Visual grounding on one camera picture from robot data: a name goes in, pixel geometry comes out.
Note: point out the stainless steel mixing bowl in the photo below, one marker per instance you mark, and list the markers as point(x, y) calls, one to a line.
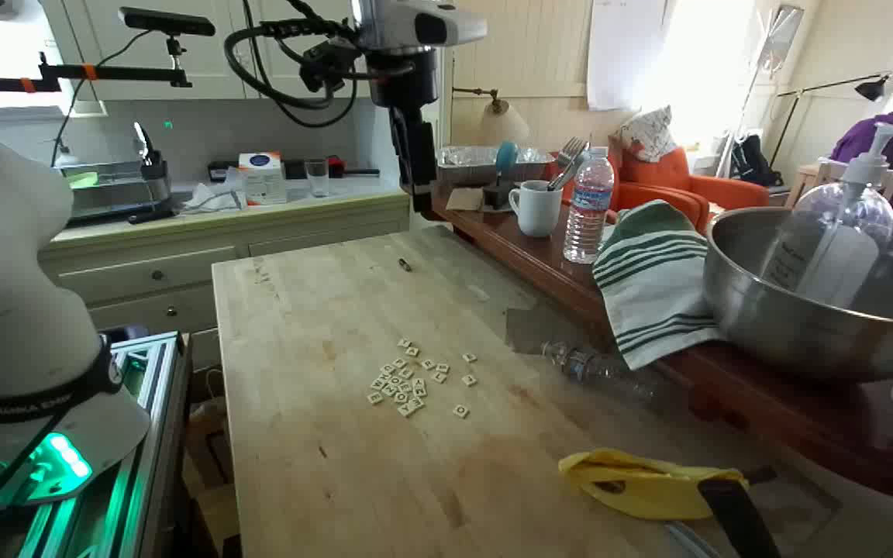
point(797, 335)

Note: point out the black tool handle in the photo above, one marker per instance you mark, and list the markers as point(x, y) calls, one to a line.
point(740, 519)

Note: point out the letter tile E lone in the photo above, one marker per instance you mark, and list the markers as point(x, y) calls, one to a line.
point(461, 409)

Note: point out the clear pump soap bottle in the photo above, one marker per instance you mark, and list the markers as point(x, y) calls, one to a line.
point(834, 235)

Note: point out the clear plastic water bottle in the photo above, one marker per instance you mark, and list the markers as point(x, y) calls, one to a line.
point(589, 199)

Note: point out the crumpled clear plastic bottle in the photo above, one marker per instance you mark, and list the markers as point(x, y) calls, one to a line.
point(599, 371)

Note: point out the desk lamp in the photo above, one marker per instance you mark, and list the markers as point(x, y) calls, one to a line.
point(497, 123)

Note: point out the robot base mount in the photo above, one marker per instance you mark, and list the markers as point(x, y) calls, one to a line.
point(59, 503)

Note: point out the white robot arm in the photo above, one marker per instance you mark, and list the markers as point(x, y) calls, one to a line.
point(64, 405)

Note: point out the white ceramic mug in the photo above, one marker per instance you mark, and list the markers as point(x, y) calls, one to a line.
point(533, 205)

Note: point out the orange armchair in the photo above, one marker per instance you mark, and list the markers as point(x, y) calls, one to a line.
point(696, 197)

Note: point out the green striped dish towel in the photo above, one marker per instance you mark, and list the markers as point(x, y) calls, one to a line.
point(648, 274)

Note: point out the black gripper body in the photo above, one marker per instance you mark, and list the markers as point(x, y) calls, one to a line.
point(413, 144)

